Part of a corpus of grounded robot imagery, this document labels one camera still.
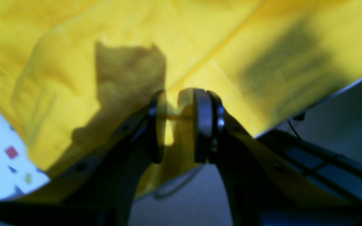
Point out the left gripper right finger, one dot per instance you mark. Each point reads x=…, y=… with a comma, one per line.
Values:
x=262, y=189

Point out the yellow T-shirt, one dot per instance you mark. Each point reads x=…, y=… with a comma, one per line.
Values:
x=72, y=70

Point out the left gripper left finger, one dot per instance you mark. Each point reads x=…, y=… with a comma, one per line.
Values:
x=106, y=197

